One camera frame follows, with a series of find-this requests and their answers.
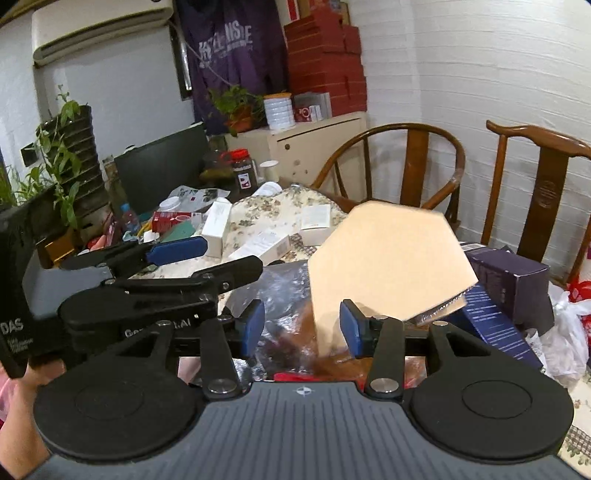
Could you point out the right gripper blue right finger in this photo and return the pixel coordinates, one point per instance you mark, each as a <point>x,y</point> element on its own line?
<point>355,328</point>

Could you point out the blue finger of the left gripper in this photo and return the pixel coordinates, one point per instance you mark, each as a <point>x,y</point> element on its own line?
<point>176,251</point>

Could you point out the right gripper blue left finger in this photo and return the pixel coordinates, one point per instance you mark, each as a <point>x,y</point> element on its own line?
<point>248,329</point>

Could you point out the brown cardboard box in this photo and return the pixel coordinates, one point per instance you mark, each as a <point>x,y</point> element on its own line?
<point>390,260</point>

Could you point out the person's left hand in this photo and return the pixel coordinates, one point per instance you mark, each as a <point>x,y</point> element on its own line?
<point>22,448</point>

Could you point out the clear bag with pink contents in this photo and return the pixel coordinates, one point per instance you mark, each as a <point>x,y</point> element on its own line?
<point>289,343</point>

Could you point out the tall white box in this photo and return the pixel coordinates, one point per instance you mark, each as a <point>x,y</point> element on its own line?
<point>216,227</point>

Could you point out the flat white box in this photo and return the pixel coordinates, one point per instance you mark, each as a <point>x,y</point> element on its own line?
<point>267,246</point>

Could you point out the black monitor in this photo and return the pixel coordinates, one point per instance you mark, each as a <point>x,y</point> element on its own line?
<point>148,173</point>

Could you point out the floral quilted tablecloth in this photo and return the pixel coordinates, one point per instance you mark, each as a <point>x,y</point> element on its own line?
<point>281,214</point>

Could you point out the brown jar red lid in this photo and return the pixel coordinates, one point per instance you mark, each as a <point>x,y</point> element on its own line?
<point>244,170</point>

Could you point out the leafy plant by window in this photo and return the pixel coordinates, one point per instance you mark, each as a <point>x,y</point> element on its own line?
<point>58,161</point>

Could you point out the potted green plant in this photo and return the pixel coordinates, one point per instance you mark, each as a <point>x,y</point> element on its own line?
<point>240,110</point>

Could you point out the cream cabinet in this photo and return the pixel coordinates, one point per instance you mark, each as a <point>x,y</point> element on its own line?
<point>300,152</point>

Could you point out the round-back wooden chair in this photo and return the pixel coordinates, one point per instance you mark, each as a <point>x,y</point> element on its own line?
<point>394,162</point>

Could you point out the purple rectangular box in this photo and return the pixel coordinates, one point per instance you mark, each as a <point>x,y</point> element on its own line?
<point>518,285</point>

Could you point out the stack of white containers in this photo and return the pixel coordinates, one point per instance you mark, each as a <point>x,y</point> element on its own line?
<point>279,111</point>

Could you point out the white plastic bag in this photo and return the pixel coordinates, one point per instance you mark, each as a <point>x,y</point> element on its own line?
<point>563,350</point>

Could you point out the purple hanging shirt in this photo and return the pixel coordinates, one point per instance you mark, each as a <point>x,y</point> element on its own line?
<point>232,43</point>

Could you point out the straight-back wooden chair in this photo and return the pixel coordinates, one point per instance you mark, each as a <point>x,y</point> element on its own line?
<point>555,152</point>

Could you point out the stack of red boxes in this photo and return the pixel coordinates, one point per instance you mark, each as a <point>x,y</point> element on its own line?
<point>324,56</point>

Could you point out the white air conditioner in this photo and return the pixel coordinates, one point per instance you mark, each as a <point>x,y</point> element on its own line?
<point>65,27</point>

